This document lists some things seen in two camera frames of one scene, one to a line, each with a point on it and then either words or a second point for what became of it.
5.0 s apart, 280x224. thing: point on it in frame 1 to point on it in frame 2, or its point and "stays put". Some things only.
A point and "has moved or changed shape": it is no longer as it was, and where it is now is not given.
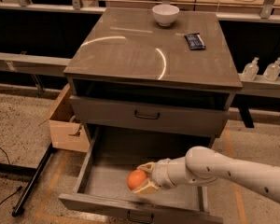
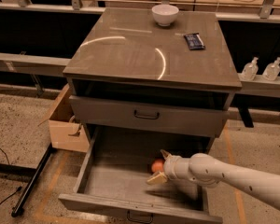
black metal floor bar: [32, 181] stays put
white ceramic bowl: [165, 14] stays put
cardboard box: [66, 132] stays put
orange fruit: [135, 178] has moved or changed shape
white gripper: [159, 174] to [170, 167]
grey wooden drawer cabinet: [130, 73] stays put
